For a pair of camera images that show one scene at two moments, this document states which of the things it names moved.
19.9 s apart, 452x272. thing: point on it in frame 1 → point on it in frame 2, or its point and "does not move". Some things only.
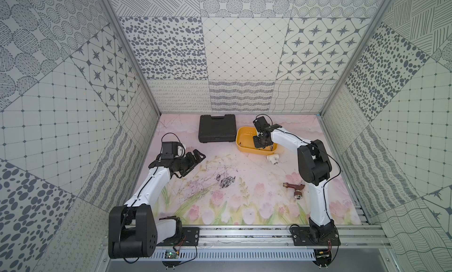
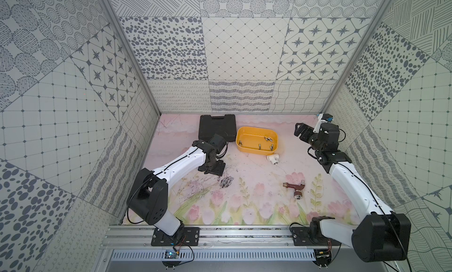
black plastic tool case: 217,129 does not move
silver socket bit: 227,181 does not move
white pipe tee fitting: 273,158 does not move
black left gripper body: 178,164 → 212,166
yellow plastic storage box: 245,144 does not move
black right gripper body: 259,142 → 315,143
